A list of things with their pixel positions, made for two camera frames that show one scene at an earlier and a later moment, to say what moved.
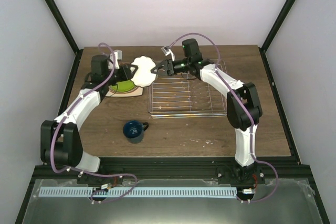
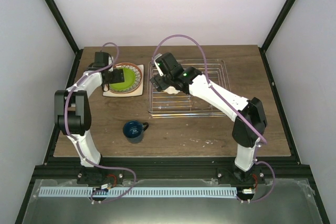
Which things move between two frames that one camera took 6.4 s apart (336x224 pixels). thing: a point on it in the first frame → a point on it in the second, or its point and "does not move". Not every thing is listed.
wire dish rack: [182, 96] does not move
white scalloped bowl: [144, 76] → [171, 89]
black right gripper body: [169, 63] → [157, 82]
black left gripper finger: [132, 65] → [118, 73]
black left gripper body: [121, 77] → [107, 81]
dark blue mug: [134, 130] does not move
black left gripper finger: [128, 76] → [117, 77]
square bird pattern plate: [138, 92] does not move
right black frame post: [284, 13] does not move
